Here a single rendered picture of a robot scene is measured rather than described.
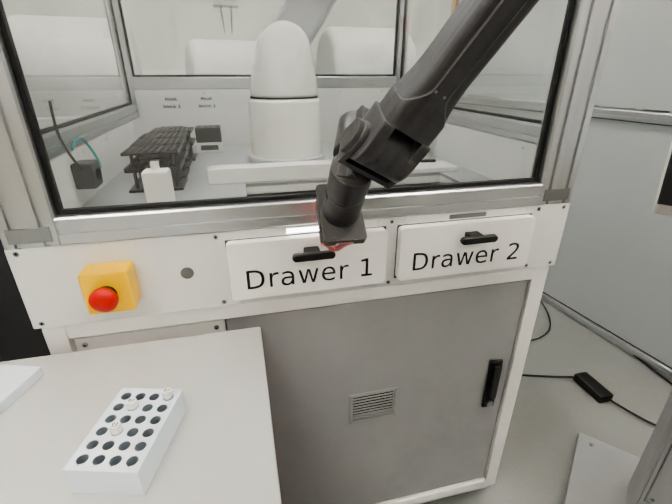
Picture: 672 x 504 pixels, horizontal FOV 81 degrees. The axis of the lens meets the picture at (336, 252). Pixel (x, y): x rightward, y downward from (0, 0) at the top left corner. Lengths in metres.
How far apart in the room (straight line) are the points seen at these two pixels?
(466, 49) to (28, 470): 0.67
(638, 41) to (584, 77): 1.32
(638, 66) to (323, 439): 1.89
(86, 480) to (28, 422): 0.17
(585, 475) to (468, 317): 0.82
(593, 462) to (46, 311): 1.57
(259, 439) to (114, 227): 0.40
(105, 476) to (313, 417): 0.54
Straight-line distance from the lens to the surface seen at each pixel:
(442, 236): 0.79
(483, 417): 1.22
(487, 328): 1.01
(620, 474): 1.68
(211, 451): 0.58
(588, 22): 0.89
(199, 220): 0.70
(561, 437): 1.76
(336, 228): 0.59
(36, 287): 0.80
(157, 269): 0.74
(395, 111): 0.45
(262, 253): 0.70
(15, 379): 0.78
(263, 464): 0.55
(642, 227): 2.17
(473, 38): 0.44
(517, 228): 0.87
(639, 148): 2.16
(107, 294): 0.69
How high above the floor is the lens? 1.19
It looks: 25 degrees down
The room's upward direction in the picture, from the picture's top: straight up
